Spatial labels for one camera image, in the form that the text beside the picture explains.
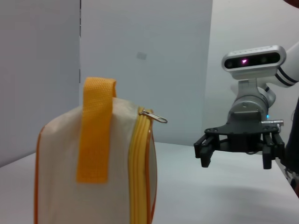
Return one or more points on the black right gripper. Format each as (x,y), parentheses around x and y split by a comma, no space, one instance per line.
(240,140)

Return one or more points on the person in dark trousers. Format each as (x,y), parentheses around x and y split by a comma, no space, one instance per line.
(293,140)

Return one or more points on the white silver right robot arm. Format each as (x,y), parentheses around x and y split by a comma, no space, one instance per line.
(252,102)

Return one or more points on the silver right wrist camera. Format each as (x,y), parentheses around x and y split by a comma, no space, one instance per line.
(252,61)

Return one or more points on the beige food bag orange trim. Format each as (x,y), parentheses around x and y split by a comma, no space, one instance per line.
(93,182)

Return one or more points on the white tablecloth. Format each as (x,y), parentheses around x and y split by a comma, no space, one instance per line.
(210,198)

